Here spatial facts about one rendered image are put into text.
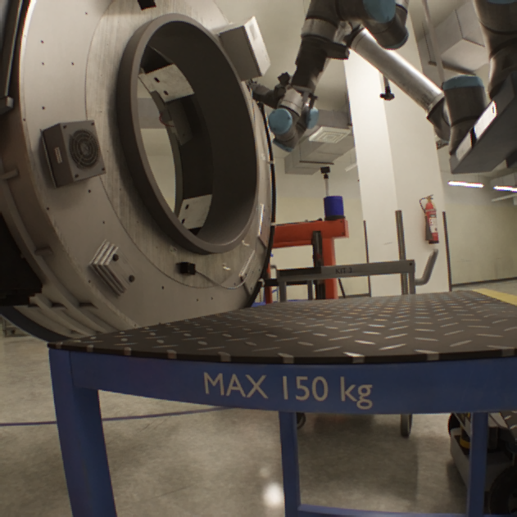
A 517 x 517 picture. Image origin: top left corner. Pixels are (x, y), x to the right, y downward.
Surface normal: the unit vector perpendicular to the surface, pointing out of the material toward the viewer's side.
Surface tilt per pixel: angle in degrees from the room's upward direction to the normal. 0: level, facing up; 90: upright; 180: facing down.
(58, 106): 90
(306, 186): 90
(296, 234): 90
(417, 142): 90
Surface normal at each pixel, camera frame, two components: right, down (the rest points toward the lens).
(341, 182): 0.31, -0.08
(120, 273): 0.93, -0.08
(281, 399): -0.37, -0.04
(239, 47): -0.20, 0.71
